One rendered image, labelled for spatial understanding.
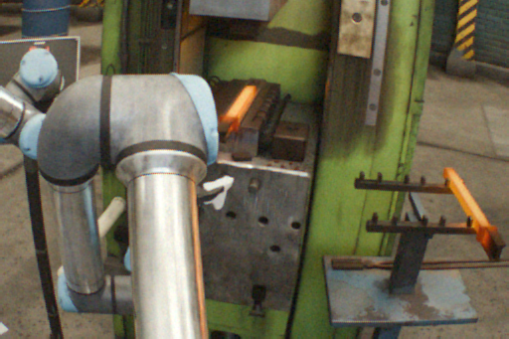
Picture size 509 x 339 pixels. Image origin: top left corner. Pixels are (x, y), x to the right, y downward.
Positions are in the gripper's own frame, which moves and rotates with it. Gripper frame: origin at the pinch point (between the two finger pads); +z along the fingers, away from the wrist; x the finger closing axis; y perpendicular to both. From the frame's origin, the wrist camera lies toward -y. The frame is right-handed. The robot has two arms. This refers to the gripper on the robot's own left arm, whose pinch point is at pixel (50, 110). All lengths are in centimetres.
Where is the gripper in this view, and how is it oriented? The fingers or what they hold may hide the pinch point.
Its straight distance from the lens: 140.8
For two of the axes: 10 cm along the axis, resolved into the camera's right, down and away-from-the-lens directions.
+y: -0.6, -9.9, 1.1
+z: -2.6, 1.2, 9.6
